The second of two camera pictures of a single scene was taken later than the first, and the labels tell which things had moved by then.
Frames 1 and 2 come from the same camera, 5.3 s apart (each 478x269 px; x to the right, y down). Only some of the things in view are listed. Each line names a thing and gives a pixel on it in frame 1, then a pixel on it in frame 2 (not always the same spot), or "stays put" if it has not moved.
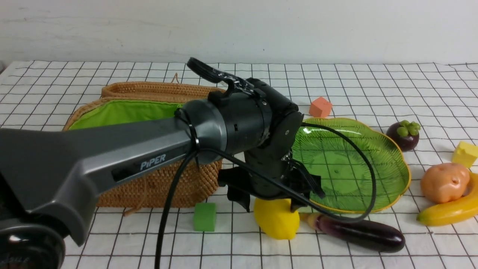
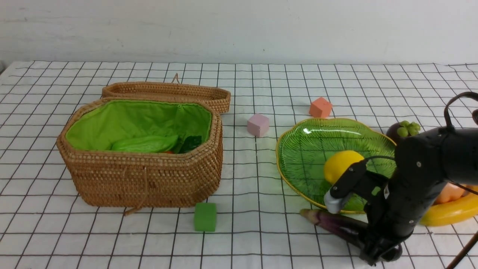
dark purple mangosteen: [406, 134] stays put
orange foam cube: [320, 107] stays put
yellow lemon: [275, 218] -> [337, 163]
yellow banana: [455, 212] stays put
